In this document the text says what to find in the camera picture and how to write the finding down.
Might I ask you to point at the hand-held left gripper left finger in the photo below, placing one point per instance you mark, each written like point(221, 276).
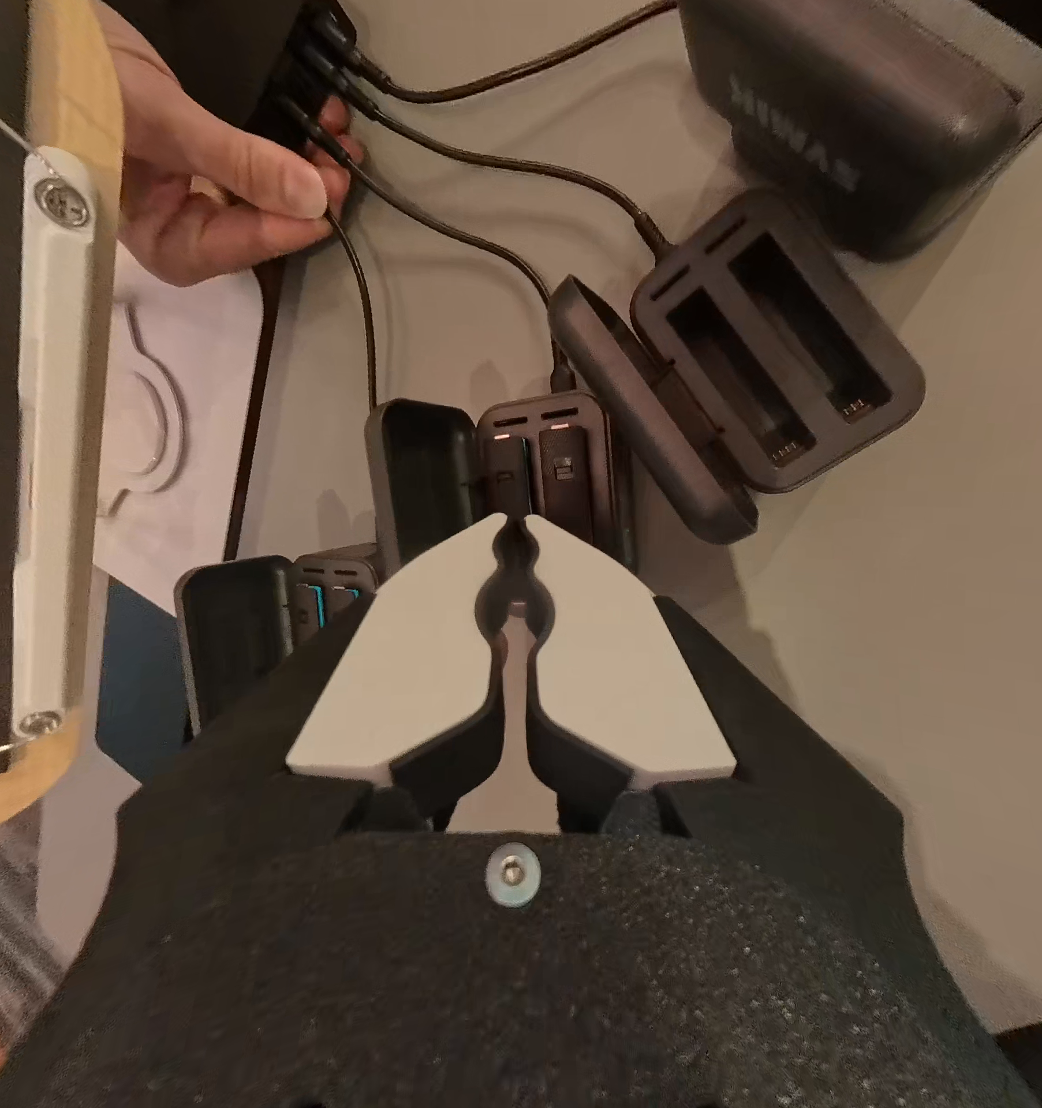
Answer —
point(382, 675)

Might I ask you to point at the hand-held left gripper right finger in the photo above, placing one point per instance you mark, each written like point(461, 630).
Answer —
point(642, 684)

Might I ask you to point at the black battery charger case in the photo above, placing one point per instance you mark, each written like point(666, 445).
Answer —
point(226, 623)
point(417, 467)
point(832, 173)
point(625, 407)

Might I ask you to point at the black power adapter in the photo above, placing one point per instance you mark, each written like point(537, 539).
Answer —
point(226, 52)

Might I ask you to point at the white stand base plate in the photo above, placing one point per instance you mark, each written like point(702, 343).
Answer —
point(192, 389)

